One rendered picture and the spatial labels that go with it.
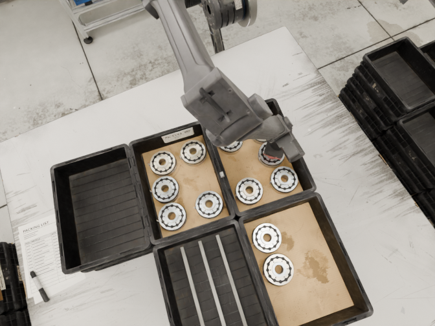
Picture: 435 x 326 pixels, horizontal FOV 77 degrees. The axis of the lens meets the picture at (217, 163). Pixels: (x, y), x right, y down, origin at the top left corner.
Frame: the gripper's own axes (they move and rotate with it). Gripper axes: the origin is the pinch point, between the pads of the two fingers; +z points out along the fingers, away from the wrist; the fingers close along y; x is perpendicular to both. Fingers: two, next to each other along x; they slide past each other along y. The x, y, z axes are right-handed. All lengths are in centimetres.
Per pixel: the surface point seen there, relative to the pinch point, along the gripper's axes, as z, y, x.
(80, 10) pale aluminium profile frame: 63, 93, 170
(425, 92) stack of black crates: 37, 78, -75
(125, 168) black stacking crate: 6, -24, 54
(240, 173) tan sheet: 4.5, -11.2, 9.2
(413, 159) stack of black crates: 46, 41, -79
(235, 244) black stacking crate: 4.3, -37.3, 2.6
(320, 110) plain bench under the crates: 17.0, 34.8, -16.9
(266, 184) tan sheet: 4.2, -12.2, -1.7
